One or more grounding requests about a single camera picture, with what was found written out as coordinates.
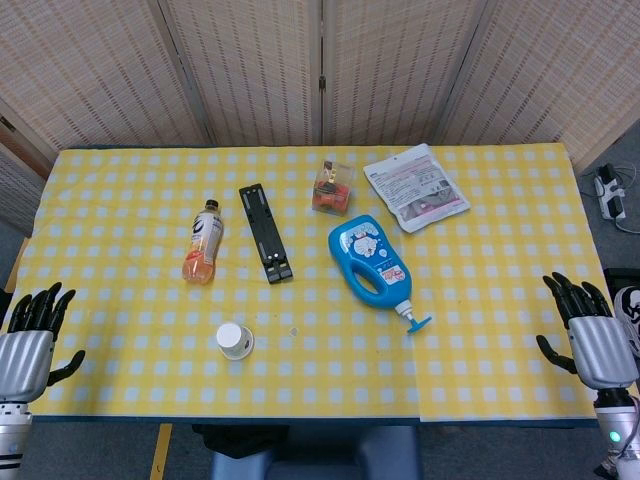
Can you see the clear box with orange toy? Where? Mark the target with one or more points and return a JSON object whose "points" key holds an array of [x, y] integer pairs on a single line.
{"points": [[332, 192]]}

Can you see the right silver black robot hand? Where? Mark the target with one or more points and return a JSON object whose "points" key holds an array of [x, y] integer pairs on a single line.
{"points": [[602, 350]]}

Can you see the yellow floor tape strip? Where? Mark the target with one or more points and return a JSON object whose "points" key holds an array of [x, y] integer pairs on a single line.
{"points": [[161, 452]]}

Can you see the white power strip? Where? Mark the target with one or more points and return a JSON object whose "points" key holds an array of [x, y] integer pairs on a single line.
{"points": [[610, 192]]}

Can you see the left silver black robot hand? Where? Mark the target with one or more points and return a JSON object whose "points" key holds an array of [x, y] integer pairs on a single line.
{"points": [[25, 360]]}

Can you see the blue pump lotion bottle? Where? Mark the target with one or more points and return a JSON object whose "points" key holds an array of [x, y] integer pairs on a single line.
{"points": [[370, 262]]}

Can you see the black screen hinge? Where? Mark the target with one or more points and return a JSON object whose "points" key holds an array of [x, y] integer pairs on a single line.
{"points": [[322, 82]]}

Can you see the woven folding screen panel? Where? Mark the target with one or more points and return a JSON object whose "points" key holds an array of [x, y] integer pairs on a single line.
{"points": [[395, 65], [17, 185], [250, 65], [90, 65], [550, 75]]}

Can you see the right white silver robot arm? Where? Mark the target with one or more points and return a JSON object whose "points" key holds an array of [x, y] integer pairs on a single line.
{"points": [[617, 430]]}

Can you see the yellow white checked tablecloth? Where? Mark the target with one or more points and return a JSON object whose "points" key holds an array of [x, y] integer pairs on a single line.
{"points": [[500, 300], [150, 300]]}

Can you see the white printed plastic pouch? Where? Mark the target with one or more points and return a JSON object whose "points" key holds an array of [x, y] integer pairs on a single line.
{"points": [[417, 187]]}

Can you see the orange drink plastic bottle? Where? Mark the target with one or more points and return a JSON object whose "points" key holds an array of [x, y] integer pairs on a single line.
{"points": [[204, 245]]}

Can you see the black folding phone stand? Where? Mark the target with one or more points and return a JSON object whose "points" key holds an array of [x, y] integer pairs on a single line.
{"points": [[265, 232]]}

